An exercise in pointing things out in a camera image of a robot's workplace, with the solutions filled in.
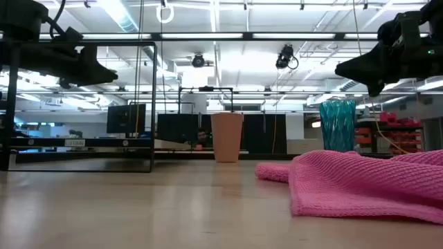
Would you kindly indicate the black metal frame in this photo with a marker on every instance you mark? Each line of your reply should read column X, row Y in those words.
column 52, row 142

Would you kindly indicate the pink knitted cloth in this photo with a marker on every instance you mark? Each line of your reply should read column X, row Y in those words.
column 363, row 186

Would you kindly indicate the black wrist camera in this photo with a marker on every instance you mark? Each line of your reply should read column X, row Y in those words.
column 389, row 32
column 72, row 36

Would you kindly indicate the rack with red bins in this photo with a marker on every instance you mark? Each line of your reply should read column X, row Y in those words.
column 398, row 138

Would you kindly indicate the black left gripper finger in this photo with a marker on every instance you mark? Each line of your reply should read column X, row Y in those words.
column 97, row 77
column 98, row 60

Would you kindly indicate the black round ceiling camera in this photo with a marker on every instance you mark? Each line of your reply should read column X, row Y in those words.
column 198, row 61

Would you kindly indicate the orange plastic cup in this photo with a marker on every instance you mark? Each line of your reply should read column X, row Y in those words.
column 226, row 138

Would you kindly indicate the small green plant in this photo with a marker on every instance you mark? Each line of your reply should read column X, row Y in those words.
column 75, row 133

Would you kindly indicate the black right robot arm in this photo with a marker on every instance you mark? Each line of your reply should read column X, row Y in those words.
column 436, row 62

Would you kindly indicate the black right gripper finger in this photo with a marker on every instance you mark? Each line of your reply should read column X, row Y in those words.
column 363, row 65
column 363, row 79

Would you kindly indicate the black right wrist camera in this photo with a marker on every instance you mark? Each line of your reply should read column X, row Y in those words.
column 389, row 32

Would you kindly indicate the black computer monitor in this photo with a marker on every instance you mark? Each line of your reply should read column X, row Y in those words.
column 124, row 119

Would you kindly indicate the person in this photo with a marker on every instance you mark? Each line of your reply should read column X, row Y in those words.
column 201, row 136

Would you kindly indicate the black overhead frame bar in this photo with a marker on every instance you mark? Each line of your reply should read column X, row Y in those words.
column 155, row 36

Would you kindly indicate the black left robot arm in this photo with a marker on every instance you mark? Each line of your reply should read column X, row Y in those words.
column 20, row 17

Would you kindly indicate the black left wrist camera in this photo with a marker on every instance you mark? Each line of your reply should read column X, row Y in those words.
column 72, row 36

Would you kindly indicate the black partition panel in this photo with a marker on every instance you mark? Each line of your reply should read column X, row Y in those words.
column 173, row 128

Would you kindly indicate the teal ribbed plastic cup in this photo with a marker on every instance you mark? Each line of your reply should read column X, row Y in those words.
column 337, row 126

